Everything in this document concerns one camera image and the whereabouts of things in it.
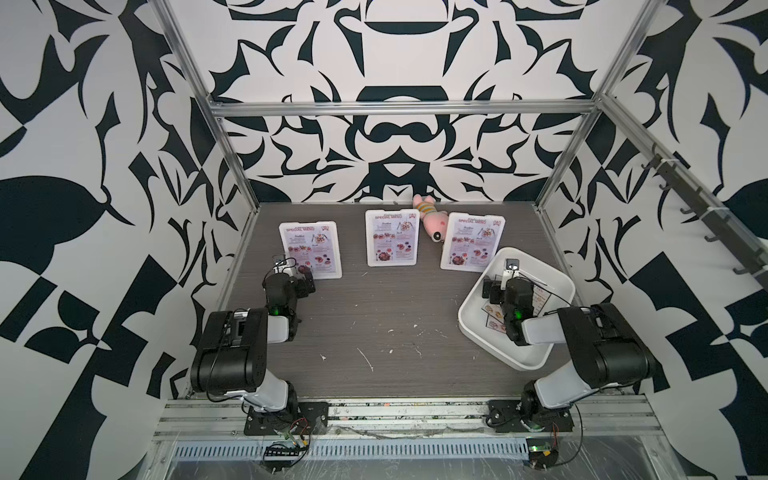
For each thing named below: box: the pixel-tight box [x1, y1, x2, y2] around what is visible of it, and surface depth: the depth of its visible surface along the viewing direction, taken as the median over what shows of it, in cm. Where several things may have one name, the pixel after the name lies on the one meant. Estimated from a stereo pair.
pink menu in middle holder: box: [372, 212, 417, 262], surface depth 96 cm
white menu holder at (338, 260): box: [278, 221, 343, 280], surface depth 91 cm
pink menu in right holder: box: [448, 217, 502, 267], surface depth 96 cm
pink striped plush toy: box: [412, 194, 448, 243], surface depth 109 cm
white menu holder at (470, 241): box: [440, 212, 506, 273], surface depth 96 cm
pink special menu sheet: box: [284, 226, 336, 274], surface depth 93 cm
